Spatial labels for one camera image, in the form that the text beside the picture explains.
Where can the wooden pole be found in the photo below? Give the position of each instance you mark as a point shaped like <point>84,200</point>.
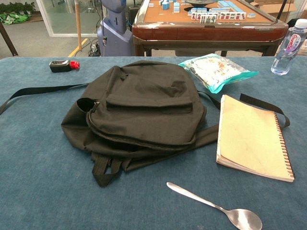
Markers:
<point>78,24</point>

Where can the black device with red knob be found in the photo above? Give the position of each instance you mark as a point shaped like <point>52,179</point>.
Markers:
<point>60,66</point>

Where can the black round dish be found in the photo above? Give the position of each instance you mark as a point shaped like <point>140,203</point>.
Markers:
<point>200,2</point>

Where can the bamboo print mahjong tile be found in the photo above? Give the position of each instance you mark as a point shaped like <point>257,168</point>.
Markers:
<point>203,18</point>
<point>214,18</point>
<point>208,18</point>

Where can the dark slanted table leg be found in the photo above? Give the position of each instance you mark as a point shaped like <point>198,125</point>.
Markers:
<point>8,39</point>

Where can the black fabric backpack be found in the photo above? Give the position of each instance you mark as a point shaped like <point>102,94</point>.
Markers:
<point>148,100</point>

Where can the white plastic crate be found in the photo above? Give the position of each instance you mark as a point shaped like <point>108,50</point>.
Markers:
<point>303,48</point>

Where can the brown spiral notebook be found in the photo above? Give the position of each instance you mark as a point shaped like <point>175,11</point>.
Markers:
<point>251,136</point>

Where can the blue table cloth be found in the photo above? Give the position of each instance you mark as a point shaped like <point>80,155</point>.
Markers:
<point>48,167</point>

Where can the glass partition frame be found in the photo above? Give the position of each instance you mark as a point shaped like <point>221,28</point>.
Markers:
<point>45,19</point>

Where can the teal snack packet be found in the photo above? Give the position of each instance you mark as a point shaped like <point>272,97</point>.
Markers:
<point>216,72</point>

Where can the blue grey machine pedestal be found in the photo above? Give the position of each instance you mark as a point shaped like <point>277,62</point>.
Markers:
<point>112,36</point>

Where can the brown mahjong table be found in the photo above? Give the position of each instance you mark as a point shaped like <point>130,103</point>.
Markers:
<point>204,33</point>

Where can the lone blue mahjong tile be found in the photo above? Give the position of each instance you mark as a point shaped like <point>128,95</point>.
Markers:
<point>251,15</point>

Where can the green plastic bag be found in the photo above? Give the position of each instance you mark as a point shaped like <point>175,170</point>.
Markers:
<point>12,18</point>

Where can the clear plastic water bottle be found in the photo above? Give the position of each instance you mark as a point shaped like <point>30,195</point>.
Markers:
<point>285,52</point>

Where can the metal spoon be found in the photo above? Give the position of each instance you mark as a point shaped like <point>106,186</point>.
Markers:
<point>244,219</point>

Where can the green potted plants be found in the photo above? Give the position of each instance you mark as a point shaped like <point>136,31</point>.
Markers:
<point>16,7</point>

